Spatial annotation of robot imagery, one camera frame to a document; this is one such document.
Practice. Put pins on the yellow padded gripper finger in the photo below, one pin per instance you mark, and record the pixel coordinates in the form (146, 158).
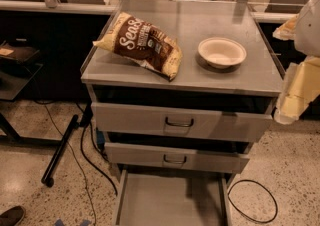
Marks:
(301, 86)
(287, 30)

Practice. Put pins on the brown and yellow chip bag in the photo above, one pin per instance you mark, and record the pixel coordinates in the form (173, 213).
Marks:
(143, 43)

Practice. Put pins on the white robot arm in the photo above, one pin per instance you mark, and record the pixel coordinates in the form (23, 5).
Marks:
(307, 36)

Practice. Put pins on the top grey drawer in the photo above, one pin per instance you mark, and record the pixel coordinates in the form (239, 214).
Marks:
(176, 122)

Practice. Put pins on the middle grey drawer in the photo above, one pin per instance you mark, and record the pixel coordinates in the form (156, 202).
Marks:
(176, 158)

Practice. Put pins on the grey metal drawer cabinet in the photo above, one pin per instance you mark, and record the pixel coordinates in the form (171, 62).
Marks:
(251, 87)

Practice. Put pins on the bottom grey open drawer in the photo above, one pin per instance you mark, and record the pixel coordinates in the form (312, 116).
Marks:
(171, 198)

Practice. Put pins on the white paper bowl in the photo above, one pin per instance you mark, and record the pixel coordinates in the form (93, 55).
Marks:
(221, 53)

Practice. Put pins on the dark side table left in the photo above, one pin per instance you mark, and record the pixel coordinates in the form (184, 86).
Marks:
(17, 67)

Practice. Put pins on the black stand leg with wheel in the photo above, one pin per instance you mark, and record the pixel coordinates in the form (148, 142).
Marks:
(47, 178)

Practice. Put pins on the dark shoe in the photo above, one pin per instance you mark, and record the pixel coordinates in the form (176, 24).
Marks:
(13, 216)

